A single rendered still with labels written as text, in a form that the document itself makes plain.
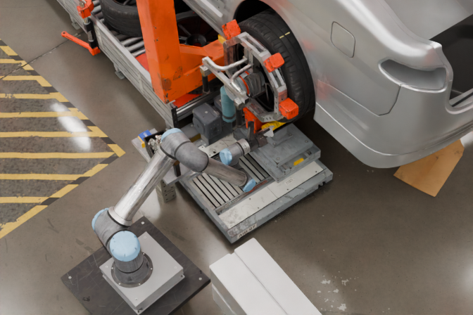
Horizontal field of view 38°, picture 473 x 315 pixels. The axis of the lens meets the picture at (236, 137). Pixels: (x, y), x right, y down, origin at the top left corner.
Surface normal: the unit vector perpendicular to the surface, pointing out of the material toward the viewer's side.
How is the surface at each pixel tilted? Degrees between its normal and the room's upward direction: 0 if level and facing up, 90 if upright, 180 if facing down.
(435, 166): 1
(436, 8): 21
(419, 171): 1
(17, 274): 0
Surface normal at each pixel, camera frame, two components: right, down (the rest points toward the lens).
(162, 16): 0.58, 0.60
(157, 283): -0.04, -0.65
